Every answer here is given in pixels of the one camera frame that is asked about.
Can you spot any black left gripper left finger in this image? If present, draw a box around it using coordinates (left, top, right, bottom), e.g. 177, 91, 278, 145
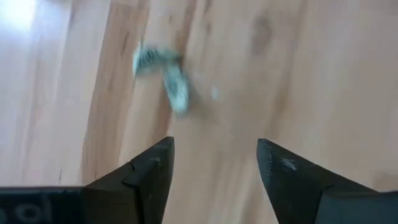
83, 136, 175, 224

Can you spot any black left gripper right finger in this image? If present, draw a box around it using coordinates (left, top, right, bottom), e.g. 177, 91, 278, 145
256, 138, 398, 224

